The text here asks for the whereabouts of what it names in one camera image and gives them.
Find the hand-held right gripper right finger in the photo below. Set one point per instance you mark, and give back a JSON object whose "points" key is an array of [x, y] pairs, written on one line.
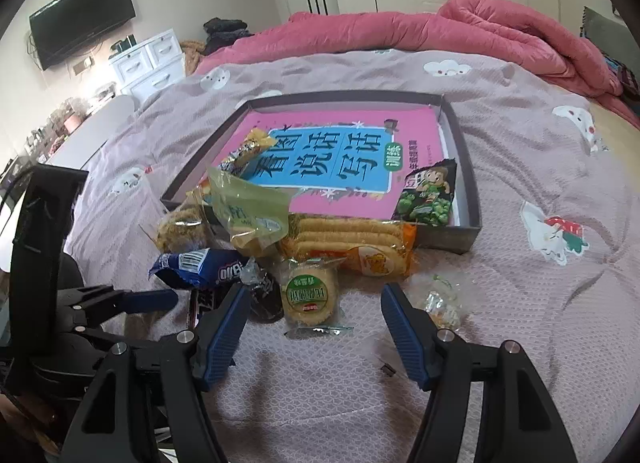
{"points": [[405, 338]]}

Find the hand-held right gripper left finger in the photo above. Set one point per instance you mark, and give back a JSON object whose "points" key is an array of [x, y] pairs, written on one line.
{"points": [[225, 333]]}

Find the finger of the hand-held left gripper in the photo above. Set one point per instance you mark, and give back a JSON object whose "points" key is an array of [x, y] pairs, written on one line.
{"points": [[150, 300], [107, 335]]}

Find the small clear candy packet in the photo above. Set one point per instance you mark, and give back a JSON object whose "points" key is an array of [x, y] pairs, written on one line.
{"points": [[440, 305]]}

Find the small dark foil packet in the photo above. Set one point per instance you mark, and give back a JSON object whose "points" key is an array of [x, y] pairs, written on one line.
{"points": [[265, 300]]}

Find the blue biscuit packet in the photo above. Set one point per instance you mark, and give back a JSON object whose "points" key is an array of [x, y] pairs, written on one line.
{"points": [[200, 265]]}

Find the clear round cookie packet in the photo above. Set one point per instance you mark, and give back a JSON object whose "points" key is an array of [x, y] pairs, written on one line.
{"points": [[182, 230]]}

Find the green label round cake packet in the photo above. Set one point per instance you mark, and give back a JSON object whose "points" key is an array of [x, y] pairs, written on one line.
{"points": [[307, 293]]}

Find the orange cracker pack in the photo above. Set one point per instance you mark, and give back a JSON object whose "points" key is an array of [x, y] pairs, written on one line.
{"points": [[350, 238]]}

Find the green clear cake packet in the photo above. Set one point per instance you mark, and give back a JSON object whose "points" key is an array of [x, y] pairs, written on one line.
{"points": [[250, 208]]}

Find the dark green pea packet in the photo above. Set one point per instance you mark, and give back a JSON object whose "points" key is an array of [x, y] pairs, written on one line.
{"points": [[425, 193]]}

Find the yellow snack packet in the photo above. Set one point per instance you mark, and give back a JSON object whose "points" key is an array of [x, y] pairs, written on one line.
{"points": [[250, 148]]}

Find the grey cardboard box tray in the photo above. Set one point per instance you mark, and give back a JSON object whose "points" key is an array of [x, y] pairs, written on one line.
{"points": [[462, 143]]}

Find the person's left hand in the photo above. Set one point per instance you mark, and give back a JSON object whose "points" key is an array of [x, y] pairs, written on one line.
{"points": [[25, 423]]}

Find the lilac printed blanket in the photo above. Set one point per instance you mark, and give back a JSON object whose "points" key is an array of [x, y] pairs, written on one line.
{"points": [[500, 268]]}

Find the clutter of small bottles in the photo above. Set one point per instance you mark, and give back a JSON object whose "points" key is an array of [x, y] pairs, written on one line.
{"points": [[60, 123]]}

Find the white table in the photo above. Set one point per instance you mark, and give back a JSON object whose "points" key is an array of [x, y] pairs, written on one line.
{"points": [[95, 128]]}

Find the pink and blue book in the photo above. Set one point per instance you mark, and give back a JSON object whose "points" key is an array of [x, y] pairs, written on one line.
{"points": [[325, 163]]}

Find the white drawer cabinet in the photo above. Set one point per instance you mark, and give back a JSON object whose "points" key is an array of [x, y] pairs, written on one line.
{"points": [[150, 63]]}

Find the brown plush cloth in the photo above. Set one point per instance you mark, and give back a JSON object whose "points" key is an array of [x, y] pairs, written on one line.
{"points": [[192, 55]]}

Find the dark clothes pile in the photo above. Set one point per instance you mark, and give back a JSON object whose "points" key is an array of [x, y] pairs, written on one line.
{"points": [[225, 30]]}

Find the beige bed sheet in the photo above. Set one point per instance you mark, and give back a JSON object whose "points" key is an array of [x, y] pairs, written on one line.
{"points": [[617, 130]]}

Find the pink quilt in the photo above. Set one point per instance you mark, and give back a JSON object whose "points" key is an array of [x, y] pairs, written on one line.
{"points": [[400, 28]]}

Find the dark striped cloth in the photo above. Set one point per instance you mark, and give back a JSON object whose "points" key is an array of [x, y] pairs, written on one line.
{"points": [[620, 75]]}

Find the grey padded headboard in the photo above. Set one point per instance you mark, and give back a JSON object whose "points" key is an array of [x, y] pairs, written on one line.
{"points": [[600, 28]]}

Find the black wall television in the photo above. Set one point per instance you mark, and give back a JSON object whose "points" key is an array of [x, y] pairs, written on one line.
{"points": [[80, 23]]}

